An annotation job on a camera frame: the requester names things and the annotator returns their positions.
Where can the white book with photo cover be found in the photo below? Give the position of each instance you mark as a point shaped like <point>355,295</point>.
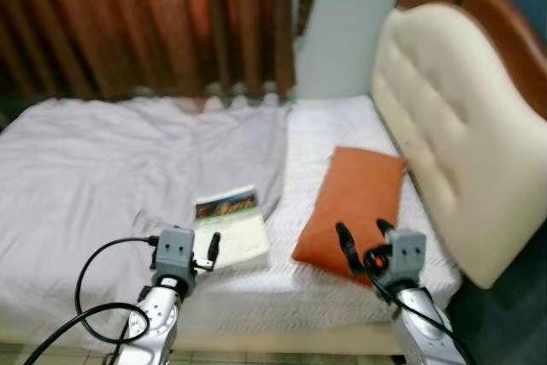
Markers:
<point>244,237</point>

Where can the orange pillow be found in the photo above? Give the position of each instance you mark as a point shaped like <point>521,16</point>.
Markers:
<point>350,203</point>

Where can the white patterned mattress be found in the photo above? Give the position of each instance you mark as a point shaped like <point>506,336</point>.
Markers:
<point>308,151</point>

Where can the cream padded wooden headboard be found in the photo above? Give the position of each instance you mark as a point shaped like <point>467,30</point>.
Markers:
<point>453,117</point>

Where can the grey bed sheet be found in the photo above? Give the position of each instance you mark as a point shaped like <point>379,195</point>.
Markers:
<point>102,168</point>

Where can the brown orange window curtain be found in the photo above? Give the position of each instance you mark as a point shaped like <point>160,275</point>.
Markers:
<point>128,14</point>

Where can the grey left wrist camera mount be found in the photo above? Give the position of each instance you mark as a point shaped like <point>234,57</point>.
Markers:
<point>175,250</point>

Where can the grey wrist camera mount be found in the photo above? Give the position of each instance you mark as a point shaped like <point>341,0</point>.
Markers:
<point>175,250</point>
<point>408,254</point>

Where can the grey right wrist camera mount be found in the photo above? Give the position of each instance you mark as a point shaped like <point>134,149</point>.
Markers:
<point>408,254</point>

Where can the cream bed frame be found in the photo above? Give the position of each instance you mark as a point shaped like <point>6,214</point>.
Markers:
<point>256,341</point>

